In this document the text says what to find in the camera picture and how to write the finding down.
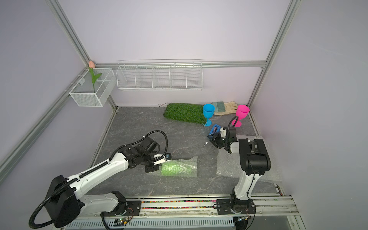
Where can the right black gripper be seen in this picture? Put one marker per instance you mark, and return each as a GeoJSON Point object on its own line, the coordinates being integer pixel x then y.
{"type": "Point", "coordinates": [214, 139]}

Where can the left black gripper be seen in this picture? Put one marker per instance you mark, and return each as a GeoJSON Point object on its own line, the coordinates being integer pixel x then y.
{"type": "Point", "coordinates": [149, 169]}

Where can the blue tape dispenser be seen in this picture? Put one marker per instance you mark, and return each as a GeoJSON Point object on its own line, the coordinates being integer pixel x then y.
{"type": "Point", "coordinates": [215, 129]}

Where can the blue plastic wine glass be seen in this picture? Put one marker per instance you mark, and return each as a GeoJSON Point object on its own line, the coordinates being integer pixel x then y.
{"type": "Point", "coordinates": [208, 112]}

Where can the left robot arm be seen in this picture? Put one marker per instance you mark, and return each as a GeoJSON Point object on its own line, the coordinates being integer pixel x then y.
{"type": "Point", "coordinates": [67, 198]}

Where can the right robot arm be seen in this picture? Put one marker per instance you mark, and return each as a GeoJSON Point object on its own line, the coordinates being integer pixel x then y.
{"type": "Point", "coordinates": [246, 183]}

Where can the bubble wrap sheet stack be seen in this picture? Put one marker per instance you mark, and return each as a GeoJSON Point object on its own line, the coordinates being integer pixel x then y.
{"type": "Point", "coordinates": [227, 164]}

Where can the pink plastic wine glass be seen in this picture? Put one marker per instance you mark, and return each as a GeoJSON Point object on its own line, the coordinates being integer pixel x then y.
{"type": "Point", "coordinates": [241, 112]}

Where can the beige work glove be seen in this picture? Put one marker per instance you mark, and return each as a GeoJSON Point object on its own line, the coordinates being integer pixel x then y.
{"type": "Point", "coordinates": [222, 108]}

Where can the green artificial grass mat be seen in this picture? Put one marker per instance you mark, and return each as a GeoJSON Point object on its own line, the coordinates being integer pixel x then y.
{"type": "Point", "coordinates": [185, 112]}

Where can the white mesh corner basket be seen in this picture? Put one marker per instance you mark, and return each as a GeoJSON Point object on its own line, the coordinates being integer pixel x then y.
{"type": "Point", "coordinates": [82, 92]}

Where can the white vent grille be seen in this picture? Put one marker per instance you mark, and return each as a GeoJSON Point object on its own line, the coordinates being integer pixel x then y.
{"type": "Point", "coordinates": [150, 223]}

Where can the artificial tulip flower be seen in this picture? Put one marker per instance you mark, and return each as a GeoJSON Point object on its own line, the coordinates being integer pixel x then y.
{"type": "Point", "coordinates": [94, 76]}

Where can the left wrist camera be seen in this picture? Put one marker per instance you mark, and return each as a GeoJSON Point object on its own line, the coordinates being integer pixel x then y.
{"type": "Point", "coordinates": [161, 158]}

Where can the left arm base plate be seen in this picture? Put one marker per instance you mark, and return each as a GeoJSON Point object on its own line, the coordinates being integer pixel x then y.
{"type": "Point", "coordinates": [129, 208]}

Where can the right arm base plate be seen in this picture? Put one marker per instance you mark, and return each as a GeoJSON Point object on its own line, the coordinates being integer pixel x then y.
{"type": "Point", "coordinates": [237, 207]}

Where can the white wire wall basket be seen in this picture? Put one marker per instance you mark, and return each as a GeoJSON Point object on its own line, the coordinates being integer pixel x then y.
{"type": "Point", "coordinates": [160, 74]}

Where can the aluminium front rail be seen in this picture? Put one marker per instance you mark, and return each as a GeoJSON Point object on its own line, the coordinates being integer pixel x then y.
{"type": "Point", "coordinates": [177, 206]}

